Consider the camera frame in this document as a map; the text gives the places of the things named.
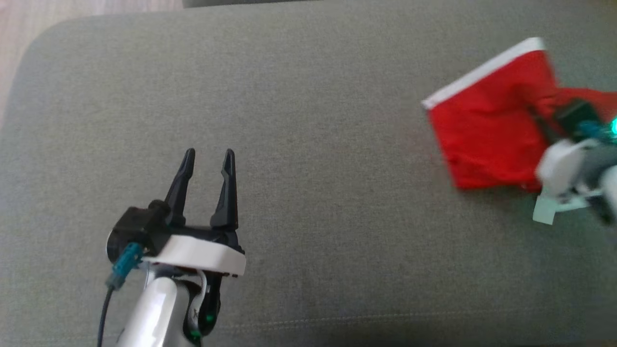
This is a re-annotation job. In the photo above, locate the red garment with white trim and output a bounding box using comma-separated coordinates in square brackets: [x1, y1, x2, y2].
[422, 38, 617, 191]

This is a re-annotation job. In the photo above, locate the white and grey right gripper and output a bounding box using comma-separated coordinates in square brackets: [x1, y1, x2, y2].
[530, 99, 617, 225]

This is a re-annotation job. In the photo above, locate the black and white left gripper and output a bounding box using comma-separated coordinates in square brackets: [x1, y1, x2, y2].
[142, 148, 247, 278]

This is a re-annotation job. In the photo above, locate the black cable with teal connector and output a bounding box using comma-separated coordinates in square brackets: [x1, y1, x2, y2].
[98, 242, 145, 347]

